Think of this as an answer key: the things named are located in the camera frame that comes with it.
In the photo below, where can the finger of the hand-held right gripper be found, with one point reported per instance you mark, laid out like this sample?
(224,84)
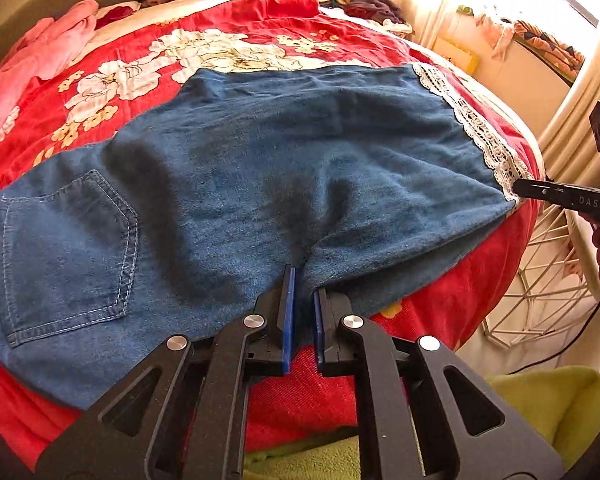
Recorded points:
(540,191)

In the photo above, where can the red floral blanket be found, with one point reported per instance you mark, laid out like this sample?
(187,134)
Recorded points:
(430,285)

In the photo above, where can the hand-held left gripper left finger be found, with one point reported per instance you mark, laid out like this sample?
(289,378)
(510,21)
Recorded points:
(290,320)

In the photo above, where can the purple garment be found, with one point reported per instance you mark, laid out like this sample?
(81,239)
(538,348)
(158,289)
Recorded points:
(375,10)

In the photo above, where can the white cabinet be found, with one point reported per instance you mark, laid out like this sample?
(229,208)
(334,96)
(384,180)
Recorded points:
(525,85)

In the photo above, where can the pink fuzzy blanket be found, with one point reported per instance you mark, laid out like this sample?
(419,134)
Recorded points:
(30,60)

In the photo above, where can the cream curtain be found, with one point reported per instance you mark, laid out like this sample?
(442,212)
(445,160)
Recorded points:
(590,85)

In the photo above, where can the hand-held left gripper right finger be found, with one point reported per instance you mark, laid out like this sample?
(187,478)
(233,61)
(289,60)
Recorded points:
(320,330)

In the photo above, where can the patterned cloth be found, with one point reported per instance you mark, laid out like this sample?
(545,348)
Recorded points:
(550,42)

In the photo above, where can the maroon cloth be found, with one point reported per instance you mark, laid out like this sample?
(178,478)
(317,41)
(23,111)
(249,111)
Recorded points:
(117,15)

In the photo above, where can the green fleece cloth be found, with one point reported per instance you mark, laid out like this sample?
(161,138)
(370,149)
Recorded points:
(555,400)

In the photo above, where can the yellow box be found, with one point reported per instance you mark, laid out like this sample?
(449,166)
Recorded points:
(455,52)

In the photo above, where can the blue denim pants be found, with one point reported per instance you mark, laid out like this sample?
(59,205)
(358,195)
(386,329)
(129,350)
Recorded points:
(280,160)

